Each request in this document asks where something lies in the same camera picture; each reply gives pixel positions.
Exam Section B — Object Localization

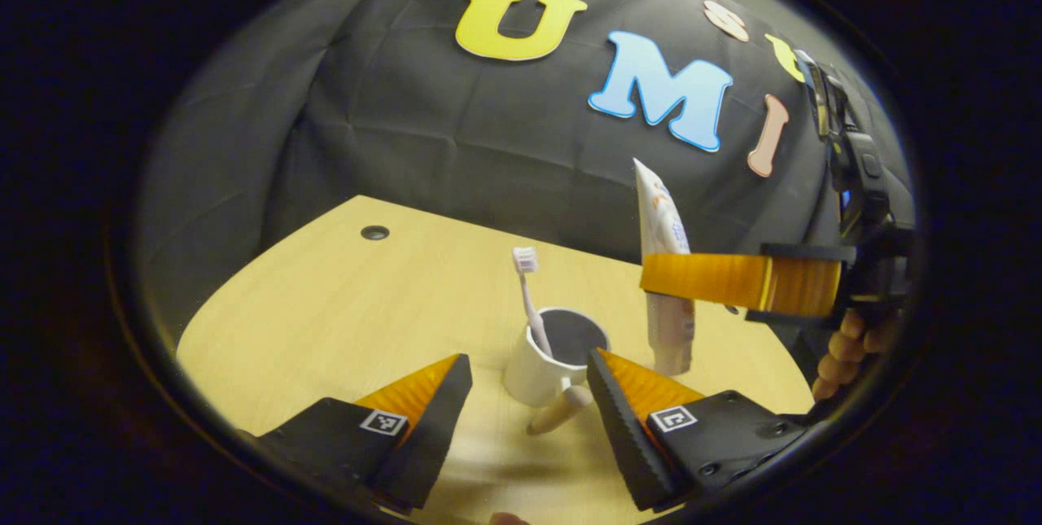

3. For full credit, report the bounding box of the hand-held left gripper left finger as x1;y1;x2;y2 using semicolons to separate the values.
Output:
254;353;474;512

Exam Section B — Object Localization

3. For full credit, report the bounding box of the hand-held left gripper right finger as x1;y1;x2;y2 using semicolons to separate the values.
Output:
586;348;815;512

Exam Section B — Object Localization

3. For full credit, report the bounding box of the white toothpaste tube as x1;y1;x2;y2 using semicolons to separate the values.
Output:
633;158;697;377

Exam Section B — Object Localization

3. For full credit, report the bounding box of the white cup with wooden handle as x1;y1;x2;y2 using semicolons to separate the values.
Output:
502;308;611;436

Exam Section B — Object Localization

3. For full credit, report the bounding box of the pale pink toothbrush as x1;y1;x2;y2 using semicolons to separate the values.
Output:
512;246;554;359

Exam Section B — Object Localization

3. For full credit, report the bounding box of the light wooden desktop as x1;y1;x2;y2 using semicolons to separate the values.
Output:
177;195;815;525

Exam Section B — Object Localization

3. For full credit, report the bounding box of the black backdrop cloth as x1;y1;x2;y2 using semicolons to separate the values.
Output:
134;0;917;347

